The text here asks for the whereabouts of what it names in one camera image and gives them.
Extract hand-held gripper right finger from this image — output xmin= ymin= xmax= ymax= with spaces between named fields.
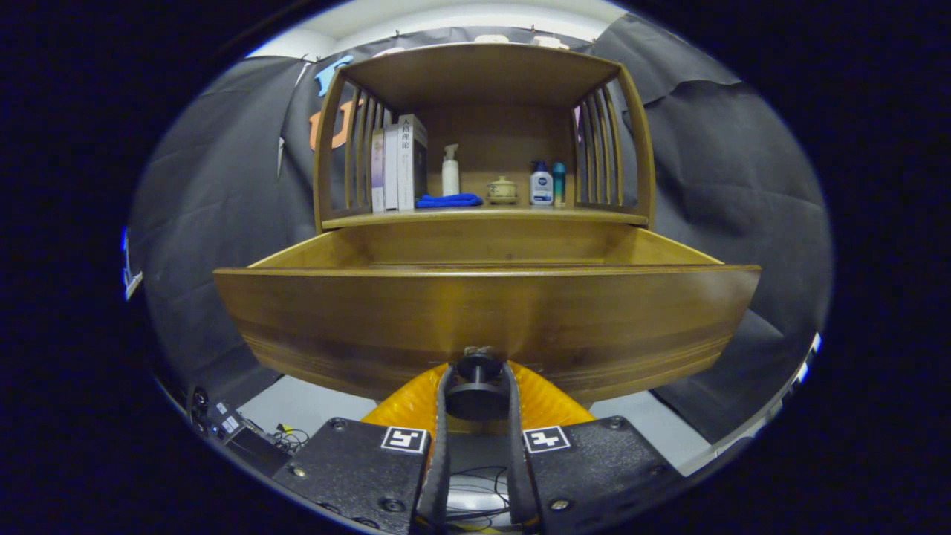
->
xmin=505 ymin=362 xmax=688 ymax=535

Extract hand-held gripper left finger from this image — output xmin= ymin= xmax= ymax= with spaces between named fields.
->
xmin=271 ymin=362 xmax=452 ymax=535

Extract black drawer knob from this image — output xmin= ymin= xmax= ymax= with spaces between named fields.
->
xmin=446 ymin=347 xmax=512 ymax=422

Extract wooden drawer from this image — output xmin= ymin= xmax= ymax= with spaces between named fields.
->
xmin=214 ymin=223 xmax=762 ymax=406

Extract wooden countertop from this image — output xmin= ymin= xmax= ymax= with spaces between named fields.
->
xmin=321 ymin=204 xmax=649 ymax=230

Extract wooden cabinet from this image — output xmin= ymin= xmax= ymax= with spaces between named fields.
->
xmin=312 ymin=42 xmax=656 ymax=233

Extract black electronic device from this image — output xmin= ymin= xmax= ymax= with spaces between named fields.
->
xmin=189 ymin=386 xmax=309 ymax=478

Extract white board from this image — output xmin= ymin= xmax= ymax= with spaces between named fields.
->
xmin=680 ymin=332 xmax=822 ymax=476

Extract blue cloth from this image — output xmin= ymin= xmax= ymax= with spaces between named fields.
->
xmin=415 ymin=193 xmax=484 ymax=210

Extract white spray bottle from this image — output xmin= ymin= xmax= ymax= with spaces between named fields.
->
xmin=441 ymin=144 xmax=461 ymax=197

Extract white lotion bottle blue cap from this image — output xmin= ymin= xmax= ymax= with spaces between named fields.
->
xmin=529 ymin=160 xmax=554 ymax=207

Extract thin white book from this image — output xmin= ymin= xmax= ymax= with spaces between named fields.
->
xmin=383 ymin=123 xmax=400 ymax=212

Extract lavender book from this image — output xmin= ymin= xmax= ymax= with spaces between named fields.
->
xmin=371 ymin=128 xmax=386 ymax=213

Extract white and dark book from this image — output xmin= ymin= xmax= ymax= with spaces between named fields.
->
xmin=397 ymin=114 xmax=429 ymax=211

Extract black floor cables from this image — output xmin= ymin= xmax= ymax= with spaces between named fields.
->
xmin=446 ymin=467 xmax=513 ymax=530

